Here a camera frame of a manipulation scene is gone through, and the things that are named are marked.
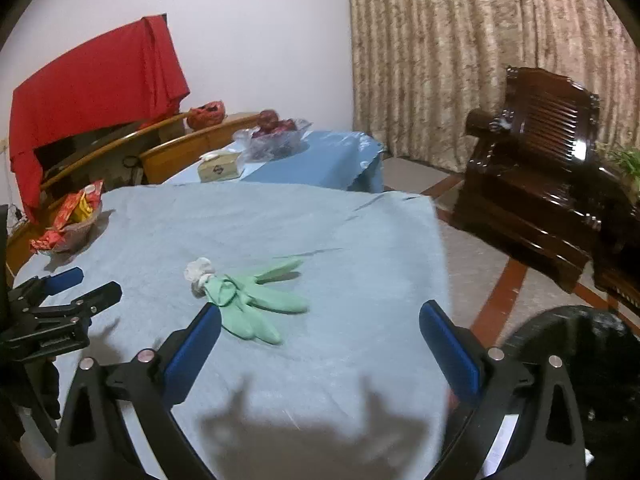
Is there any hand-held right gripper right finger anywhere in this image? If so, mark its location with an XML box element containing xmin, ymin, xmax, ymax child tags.
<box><xmin>419</xmin><ymin>300</ymin><xmax>588</xmax><ymax>480</ymax></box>

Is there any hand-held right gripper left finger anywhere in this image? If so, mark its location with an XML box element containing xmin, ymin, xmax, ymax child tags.
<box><xmin>55</xmin><ymin>302</ymin><xmax>223</xmax><ymax>480</ymax></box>

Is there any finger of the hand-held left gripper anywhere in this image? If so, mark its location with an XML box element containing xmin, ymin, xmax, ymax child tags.
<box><xmin>30</xmin><ymin>281</ymin><xmax>123</xmax><ymax>329</ymax></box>
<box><xmin>12</xmin><ymin>266</ymin><xmax>85</xmax><ymax>303</ymax></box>

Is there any green rubber glove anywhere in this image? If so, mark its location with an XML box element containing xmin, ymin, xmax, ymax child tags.
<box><xmin>220</xmin><ymin>257</ymin><xmax>310</xmax><ymax>314</ymax></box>
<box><xmin>202</xmin><ymin>280</ymin><xmax>284</xmax><ymax>345</ymax></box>

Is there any black trash bag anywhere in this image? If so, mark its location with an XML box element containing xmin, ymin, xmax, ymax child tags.
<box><xmin>500</xmin><ymin>305</ymin><xmax>640</xmax><ymax>480</ymax></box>

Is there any small red snack packet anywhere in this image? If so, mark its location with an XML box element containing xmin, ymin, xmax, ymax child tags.
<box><xmin>30</xmin><ymin>229</ymin><xmax>66</xmax><ymax>254</ymax></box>

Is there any small beige tissue wad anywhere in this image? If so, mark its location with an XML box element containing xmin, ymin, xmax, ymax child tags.
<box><xmin>184</xmin><ymin>257</ymin><xmax>217</xmax><ymax>297</ymax></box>

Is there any dark television screen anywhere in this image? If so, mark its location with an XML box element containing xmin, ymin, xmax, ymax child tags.
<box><xmin>32</xmin><ymin>127</ymin><xmax>146</xmax><ymax>177</ymax></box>

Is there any beige tissue box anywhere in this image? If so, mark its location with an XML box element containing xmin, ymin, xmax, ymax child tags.
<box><xmin>196</xmin><ymin>152</ymin><xmax>244</xmax><ymax>183</ymax></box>

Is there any dark wooden armchair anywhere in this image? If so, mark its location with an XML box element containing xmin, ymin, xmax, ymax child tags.
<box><xmin>452</xmin><ymin>65</ymin><xmax>631</xmax><ymax>294</ymax></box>

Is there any red cloth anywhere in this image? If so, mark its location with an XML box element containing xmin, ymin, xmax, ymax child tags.
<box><xmin>9</xmin><ymin>16</ymin><xmax>191</xmax><ymax>224</ymax></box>

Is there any red plastic bag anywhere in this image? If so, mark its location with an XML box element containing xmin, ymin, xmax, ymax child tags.
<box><xmin>186</xmin><ymin>101</ymin><xmax>226</xmax><ymax>130</ymax></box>

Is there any glass fruit bowl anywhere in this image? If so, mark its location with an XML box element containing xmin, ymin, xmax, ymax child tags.
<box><xmin>233</xmin><ymin>119</ymin><xmax>312</xmax><ymax>162</ymax></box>

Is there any small table with blue cover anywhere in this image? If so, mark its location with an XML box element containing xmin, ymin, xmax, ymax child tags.
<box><xmin>165</xmin><ymin>130</ymin><xmax>386</xmax><ymax>194</ymax></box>

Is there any green potted plant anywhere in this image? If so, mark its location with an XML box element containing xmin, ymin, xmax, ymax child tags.
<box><xmin>597</xmin><ymin>142</ymin><xmax>640</xmax><ymax>182</ymax></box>

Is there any beige patterned curtain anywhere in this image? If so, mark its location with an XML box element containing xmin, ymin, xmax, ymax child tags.
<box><xmin>339</xmin><ymin>0</ymin><xmax>640</xmax><ymax>177</ymax></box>

